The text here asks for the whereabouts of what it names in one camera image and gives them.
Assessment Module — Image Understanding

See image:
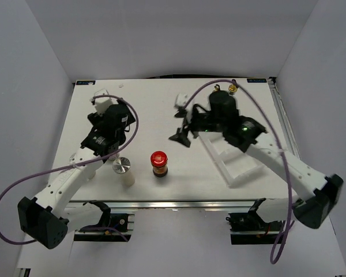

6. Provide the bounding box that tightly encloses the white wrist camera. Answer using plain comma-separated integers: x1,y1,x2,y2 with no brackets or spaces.
174,93,189,108
91,88,114,115

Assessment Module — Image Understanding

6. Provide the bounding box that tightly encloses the white shaker with silver lid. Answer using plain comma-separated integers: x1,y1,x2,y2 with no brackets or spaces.
112,157,135,186

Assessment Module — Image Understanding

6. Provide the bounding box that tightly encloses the clear glass oil bottle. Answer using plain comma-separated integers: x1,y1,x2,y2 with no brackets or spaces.
213,84,221,92

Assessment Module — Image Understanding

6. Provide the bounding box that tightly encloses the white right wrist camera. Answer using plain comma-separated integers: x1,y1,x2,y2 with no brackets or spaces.
174,93,189,108

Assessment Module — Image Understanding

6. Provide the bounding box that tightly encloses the small jar with white lid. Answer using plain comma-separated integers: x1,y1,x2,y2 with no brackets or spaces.
108,154,119,161

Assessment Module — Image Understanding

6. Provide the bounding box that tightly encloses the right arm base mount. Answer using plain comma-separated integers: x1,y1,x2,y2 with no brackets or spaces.
225,199,283,245

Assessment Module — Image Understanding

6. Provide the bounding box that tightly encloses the red-lidded chili sauce jar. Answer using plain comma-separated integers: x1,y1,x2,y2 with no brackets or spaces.
150,151,168,178

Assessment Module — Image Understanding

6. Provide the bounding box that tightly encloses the aluminium table frame rail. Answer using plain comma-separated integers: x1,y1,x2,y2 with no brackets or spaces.
69,199,266,211

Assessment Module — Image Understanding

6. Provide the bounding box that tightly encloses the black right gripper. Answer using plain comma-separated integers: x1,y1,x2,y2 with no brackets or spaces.
168,107,225,148

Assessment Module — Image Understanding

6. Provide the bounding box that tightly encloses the blue right corner sticker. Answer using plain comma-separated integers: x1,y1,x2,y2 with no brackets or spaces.
247,78,268,83

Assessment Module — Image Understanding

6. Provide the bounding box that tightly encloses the glass bottle with dark sauce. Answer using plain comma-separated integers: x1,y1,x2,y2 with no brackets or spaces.
228,79,238,95

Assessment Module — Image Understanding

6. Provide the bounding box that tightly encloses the blue left corner sticker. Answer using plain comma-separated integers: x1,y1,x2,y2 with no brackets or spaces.
75,80,96,85

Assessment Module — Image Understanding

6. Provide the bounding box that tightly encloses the blue corner sticker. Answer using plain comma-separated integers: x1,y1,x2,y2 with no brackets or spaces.
75,80,96,85
247,78,268,83

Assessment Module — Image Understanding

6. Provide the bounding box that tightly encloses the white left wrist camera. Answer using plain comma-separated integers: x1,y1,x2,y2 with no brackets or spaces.
91,88,114,115

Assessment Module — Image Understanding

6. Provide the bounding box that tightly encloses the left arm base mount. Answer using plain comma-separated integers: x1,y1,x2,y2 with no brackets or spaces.
74,201,135,242

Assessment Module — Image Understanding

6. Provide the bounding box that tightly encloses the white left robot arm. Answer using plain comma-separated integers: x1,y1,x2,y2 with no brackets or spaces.
18,95,138,249

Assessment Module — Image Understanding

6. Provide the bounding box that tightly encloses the white plastic organizer rack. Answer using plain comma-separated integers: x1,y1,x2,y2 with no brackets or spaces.
199,132,266,189

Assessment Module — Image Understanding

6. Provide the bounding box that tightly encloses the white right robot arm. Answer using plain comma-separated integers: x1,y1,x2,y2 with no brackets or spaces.
169,90,344,229

